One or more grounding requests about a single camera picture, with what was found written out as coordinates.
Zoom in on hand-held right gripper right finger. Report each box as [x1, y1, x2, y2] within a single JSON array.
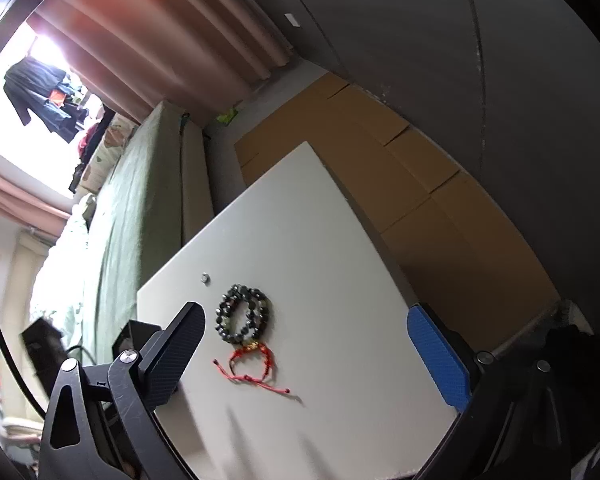
[[406, 302, 571, 480]]

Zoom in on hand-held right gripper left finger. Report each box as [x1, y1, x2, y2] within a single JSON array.
[[39, 301, 206, 480]]

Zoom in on black jewelry box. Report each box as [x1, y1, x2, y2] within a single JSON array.
[[111, 320, 164, 362]]

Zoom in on black bead bracelet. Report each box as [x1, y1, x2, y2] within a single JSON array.
[[215, 283, 272, 346]]

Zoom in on red string bracelet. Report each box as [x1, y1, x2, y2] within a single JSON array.
[[212, 340, 292, 395]]

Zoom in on pale green duvet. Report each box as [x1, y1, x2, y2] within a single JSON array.
[[27, 192, 99, 361]]

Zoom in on flat brown cardboard sheets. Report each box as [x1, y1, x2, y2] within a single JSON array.
[[234, 71, 564, 357]]

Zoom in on narrow pink curtain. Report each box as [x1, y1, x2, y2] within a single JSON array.
[[0, 162, 72, 237]]

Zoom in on bed with green sheet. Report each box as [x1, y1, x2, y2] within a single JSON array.
[[30, 100, 216, 367]]

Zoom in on patterned cream pillow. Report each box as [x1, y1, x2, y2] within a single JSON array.
[[77, 112, 134, 196]]

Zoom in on clothes heap on windowsill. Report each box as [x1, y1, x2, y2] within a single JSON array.
[[70, 105, 116, 194]]

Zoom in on dark hanging clothes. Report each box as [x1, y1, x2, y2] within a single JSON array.
[[2, 55, 89, 144]]

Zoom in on dark wardrobe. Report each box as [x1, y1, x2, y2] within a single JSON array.
[[270, 0, 600, 332]]

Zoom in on wide pink curtain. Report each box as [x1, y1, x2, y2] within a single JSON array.
[[35, 0, 297, 124]]

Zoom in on black cable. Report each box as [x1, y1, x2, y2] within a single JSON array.
[[62, 342, 101, 366]]

